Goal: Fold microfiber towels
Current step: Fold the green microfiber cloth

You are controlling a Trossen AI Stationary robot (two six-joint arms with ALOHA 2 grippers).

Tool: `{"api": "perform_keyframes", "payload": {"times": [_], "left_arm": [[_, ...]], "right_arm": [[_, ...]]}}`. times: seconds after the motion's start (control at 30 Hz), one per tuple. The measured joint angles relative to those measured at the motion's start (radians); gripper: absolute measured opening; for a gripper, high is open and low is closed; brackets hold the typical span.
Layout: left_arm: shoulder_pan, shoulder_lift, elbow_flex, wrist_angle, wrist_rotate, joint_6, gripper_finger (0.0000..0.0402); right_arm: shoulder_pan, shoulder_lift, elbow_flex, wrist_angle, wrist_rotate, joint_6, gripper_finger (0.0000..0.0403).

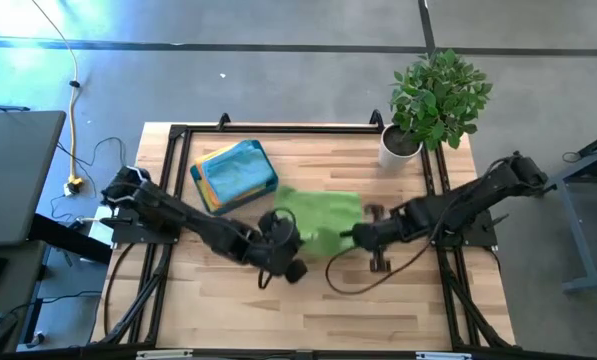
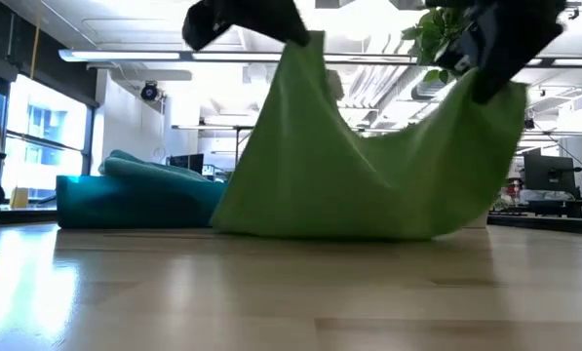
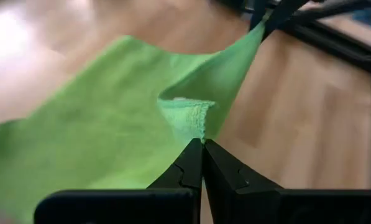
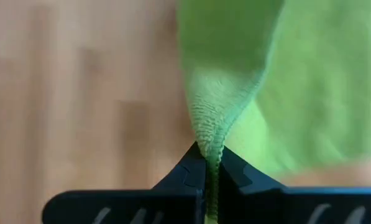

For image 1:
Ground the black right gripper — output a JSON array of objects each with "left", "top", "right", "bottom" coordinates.
[{"left": 338, "top": 203, "right": 410, "bottom": 252}]

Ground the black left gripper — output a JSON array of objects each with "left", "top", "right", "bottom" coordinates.
[{"left": 250, "top": 209, "right": 305, "bottom": 277}]

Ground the darker green microfiber towel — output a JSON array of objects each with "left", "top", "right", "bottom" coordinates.
[{"left": 272, "top": 185, "right": 365, "bottom": 259}]

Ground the teal plastic bin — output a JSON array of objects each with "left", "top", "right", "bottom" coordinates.
[{"left": 189, "top": 138, "right": 280, "bottom": 217}]

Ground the blue microfiber towel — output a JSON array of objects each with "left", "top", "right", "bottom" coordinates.
[{"left": 200, "top": 139, "right": 278, "bottom": 205}]

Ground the green plant in white pot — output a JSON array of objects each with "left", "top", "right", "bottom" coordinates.
[{"left": 378, "top": 48, "right": 494, "bottom": 172}]

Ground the white box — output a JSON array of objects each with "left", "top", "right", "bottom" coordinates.
[{"left": 87, "top": 205, "right": 120, "bottom": 246}]

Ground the yellow power plug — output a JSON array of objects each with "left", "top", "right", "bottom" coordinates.
[{"left": 63, "top": 174, "right": 87, "bottom": 197}]

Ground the black desk beam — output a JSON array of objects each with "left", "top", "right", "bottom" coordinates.
[{"left": 27, "top": 213, "right": 114, "bottom": 265}]

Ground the blue-grey metal table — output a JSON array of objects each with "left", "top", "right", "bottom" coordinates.
[{"left": 547, "top": 127, "right": 597, "bottom": 294}]

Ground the dark grey desk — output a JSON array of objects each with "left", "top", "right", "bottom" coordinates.
[{"left": 0, "top": 239, "right": 49, "bottom": 354}]

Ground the grey flat panel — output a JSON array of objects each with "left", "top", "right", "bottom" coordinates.
[{"left": 0, "top": 110, "right": 67, "bottom": 249}]

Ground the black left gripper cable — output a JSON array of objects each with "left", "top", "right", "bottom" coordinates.
[{"left": 256, "top": 207, "right": 300, "bottom": 291}]

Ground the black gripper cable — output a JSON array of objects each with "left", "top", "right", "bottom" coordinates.
[
  {"left": 324, "top": 159, "right": 514, "bottom": 297},
  {"left": 256, "top": 207, "right": 300, "bottom": 291}
]

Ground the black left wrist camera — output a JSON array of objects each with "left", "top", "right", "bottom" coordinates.
[{"left": 284, "top": 258, "right": 309, "bottom": 285}]

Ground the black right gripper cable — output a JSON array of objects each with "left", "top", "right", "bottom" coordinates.
[{"left": 324, "top": 159, "right": 514, "bottom": 297}]

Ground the black aluminium table frame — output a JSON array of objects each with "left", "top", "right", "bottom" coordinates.
[{"left": 90, "top": 108, "right": 518, "bottom": 360}]

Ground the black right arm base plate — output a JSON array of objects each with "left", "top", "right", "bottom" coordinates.
[{"left": 430, "top": 209, "right": 510, "bottom": 249}]

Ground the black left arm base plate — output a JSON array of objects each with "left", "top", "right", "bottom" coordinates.
[{"left": 100, "top": 214, "right": 179, "bottom": 245}]

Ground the silver frame bracket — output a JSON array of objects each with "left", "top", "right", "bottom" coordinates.
[
  {"left": 416, "top": 351, "right": 473, "bottom": 360},
  {"left": 136, "top": 350, "right": 194, "bottom": 360}
]

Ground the black left arm base cable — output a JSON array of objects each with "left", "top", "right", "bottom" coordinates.
[{"left": 102, "top": 242, "right": 137, "bottom": 337}]

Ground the thin black floor cable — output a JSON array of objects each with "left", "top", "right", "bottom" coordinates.
[{"left": 50, "top": 135, "right": 134, "bottom": 226}]

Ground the yellow floor cable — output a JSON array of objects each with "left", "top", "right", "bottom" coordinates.
[{"left": 30, "top": 0, "right": 82, "bottom": 181}]

